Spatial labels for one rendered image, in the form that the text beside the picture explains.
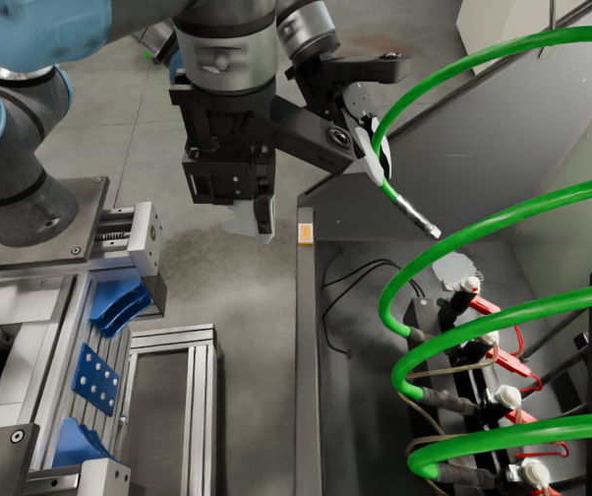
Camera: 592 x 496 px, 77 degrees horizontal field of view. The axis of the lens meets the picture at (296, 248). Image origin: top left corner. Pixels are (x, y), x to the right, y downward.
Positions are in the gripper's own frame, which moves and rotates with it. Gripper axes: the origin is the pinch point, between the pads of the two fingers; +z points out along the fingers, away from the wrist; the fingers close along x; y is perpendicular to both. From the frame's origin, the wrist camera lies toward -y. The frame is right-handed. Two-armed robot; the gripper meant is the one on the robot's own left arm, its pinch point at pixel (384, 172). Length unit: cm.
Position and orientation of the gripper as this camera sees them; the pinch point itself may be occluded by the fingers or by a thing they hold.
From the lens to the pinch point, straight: 57.8
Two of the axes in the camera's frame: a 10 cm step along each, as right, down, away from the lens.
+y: -6.7, 1.9, 7.1
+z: 4.6, 8.6, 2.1
